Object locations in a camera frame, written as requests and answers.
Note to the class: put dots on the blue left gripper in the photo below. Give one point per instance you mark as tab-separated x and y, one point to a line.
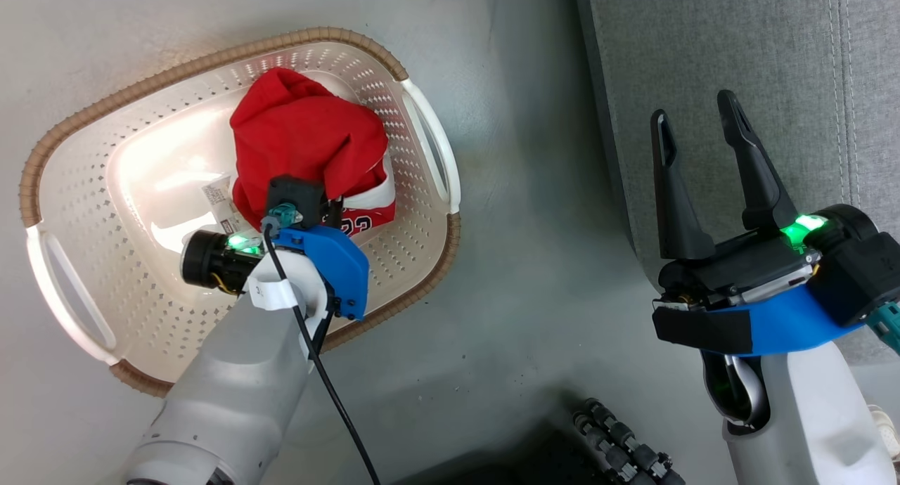
334	260

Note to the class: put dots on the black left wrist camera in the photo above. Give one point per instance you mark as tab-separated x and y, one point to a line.
295	193

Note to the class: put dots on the teal camera connector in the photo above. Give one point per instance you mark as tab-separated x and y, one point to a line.
283	216
887	327

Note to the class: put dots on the white rounded object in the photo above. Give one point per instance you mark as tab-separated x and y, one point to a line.
889	432

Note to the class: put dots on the white perforated laundry basket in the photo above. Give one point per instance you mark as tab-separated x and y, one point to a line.
105	211

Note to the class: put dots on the white paper label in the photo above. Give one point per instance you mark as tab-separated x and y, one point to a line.
221	204

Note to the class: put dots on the red and white jersey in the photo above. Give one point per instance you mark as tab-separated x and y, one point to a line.
302	133

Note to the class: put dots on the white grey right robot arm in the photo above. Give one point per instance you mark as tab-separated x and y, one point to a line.
808	429

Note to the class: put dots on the teal left camera connector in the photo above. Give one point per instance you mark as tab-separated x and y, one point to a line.
283	216

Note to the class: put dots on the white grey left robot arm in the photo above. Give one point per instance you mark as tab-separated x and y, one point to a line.
232	401

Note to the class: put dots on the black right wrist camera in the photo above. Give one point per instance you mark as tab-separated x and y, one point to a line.
858	277

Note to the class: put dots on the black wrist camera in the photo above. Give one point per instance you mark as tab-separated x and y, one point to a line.
858	277
295	193

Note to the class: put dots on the teal right camera connector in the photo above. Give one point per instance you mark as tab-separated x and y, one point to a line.
887	327

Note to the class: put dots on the grey fabric sofa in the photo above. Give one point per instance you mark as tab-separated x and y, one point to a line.
738	49

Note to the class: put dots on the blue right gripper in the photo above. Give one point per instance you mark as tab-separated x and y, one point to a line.
780	323

